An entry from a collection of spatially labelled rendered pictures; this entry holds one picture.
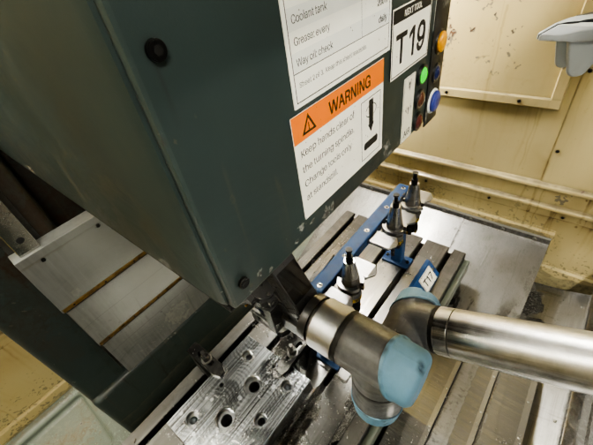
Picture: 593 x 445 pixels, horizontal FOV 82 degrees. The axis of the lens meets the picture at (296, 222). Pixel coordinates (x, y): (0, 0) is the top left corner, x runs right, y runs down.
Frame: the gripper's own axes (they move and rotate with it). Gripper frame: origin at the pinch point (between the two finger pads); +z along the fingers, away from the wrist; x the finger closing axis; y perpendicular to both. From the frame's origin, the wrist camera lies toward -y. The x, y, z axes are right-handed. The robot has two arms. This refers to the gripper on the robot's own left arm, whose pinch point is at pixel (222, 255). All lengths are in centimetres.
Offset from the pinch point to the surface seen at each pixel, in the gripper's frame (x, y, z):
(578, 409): 45, 64, -65
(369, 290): 44, 55, -4
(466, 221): 99, 60, -18
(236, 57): -5.0, -35.0, -21.2
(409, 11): 19.5, -32.3, -21.3
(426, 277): 55, 51, -19
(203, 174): -10.1, -29.4, -21.3
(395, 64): 17.0, -27.8, -21.4
